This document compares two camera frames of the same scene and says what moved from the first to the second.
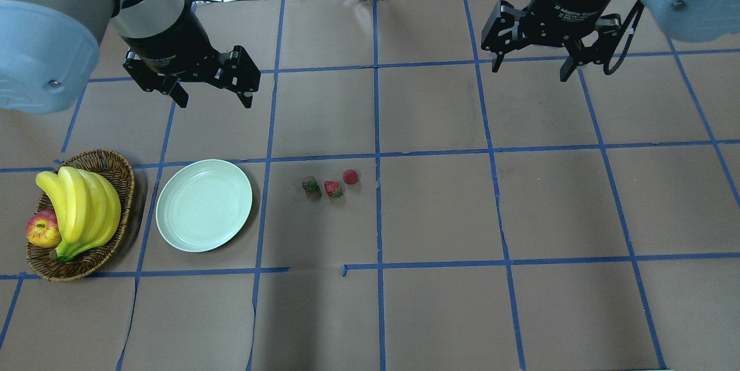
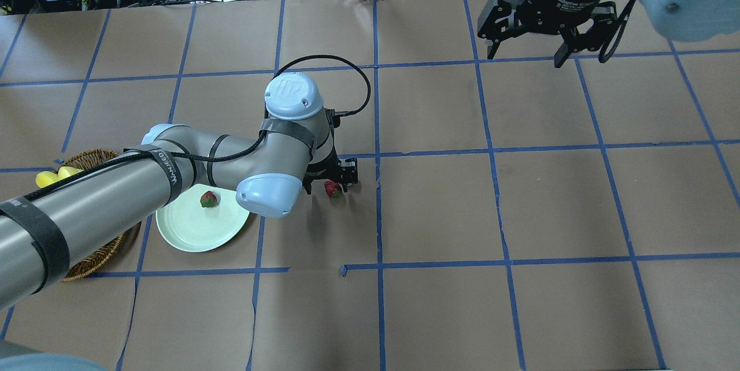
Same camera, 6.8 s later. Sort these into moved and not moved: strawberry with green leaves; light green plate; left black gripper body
Moved: left black gripper body
Not moved: strawberry with green leaves; light green plate
